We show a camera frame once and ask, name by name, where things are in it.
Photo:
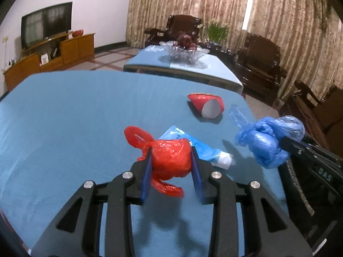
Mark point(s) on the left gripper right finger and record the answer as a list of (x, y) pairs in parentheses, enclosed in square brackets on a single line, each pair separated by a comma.
[(246, 210)]

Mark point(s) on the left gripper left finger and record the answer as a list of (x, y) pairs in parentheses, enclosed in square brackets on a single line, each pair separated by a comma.
[(76, 229)]

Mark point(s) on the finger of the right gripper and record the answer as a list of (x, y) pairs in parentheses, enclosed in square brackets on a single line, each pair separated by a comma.
[(310, 152)]

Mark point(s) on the blue white tube package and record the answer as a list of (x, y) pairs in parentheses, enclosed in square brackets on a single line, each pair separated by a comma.
[(216, 157)]

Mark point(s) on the red plastic bag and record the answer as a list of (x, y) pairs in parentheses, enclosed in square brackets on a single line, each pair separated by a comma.
[(170, 159)]

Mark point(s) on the blue plastic bag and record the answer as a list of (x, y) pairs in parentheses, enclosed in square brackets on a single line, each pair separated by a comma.
[(263, 137)]

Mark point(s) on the red paper cup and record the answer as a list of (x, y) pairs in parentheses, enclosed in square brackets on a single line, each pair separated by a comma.
[(208, 105)]

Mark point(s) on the black lined trash bin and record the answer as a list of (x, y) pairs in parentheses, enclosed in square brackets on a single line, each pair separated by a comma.
[(295, 197)]

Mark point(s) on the long wooden sofa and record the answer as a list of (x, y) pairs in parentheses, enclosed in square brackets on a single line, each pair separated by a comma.
[(322, 119)]

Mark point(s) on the blue tablecloth near table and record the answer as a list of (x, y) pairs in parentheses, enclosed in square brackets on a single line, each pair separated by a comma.
[(60, 129)]

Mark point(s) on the right wooden armchair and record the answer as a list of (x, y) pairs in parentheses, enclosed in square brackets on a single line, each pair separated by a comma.
[(257, 66)]

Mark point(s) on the wooden armchair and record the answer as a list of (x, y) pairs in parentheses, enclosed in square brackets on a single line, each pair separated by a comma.
[(176, 25), (257, 66)]

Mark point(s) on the coffee table blue cloth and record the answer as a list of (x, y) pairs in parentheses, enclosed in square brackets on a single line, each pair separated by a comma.
[(209, 69)]

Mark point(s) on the dark wooden side table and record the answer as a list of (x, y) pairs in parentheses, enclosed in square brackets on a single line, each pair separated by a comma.
[(225, 55)]

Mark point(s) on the floral beige curtains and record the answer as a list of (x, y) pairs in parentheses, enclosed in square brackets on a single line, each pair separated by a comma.
[(308, 32)]

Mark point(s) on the glass fruit bowl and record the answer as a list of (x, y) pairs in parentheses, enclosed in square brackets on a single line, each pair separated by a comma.
[(182, 55)]

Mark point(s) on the red apples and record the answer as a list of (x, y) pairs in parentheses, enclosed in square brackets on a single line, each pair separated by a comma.
[(186, 42)]

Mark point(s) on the wooden tv cabinet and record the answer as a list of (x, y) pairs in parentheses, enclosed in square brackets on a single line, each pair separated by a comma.
[(56, 53)]

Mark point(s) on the potted green plant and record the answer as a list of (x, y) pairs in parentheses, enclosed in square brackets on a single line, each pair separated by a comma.
[(217, 32)]

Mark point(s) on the red ornament on cabinet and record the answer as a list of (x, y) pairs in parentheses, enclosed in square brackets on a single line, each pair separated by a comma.
[(77, 33)]

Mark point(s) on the left wooden armchair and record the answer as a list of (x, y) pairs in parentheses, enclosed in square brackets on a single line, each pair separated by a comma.
[(176, 25)]

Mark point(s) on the black flat television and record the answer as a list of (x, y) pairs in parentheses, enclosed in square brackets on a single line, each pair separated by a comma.
[(45, 23)]

